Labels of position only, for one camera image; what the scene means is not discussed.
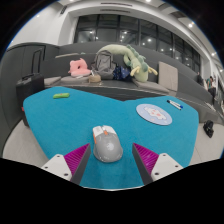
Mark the person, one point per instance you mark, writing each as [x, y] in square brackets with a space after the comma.
[199, 78]
[211, 86]

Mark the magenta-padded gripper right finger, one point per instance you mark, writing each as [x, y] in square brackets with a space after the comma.
[148, 160]

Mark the dark blue patterned bag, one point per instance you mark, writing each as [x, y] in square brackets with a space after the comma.
[121, 73]

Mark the green dragon plush toy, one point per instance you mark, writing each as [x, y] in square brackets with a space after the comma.
[136, 63]

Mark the pink plush cushion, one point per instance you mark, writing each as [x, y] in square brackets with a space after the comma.
[79, 68]

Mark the grey white computer mouse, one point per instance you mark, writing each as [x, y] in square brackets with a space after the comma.
[107, 146]

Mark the flat grey seat cushion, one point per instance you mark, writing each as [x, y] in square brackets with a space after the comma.
[151, 86]
[52, 81]
[74, 80]

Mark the white marker with black cap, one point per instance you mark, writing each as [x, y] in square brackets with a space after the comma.
[173, 105]

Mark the upright grey seat cushion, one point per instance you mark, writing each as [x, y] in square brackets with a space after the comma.
[168, 76]

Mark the small green eraser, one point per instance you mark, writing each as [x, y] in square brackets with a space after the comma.
[61, 95]

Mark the small tan woven pouch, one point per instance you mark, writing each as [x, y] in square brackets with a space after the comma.
[94, 79]

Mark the dark glass window wall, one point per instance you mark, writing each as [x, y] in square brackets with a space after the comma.
[133, 31]

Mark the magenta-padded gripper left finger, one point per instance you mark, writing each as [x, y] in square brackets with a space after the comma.
[76, 160]

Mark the round pale blue mouse pad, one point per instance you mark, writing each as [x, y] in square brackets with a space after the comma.
[154, 114]

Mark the white marker with blue cap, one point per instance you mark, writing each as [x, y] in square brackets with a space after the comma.
[177, 104]

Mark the black bag on floor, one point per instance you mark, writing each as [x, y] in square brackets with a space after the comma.
[208, 128]

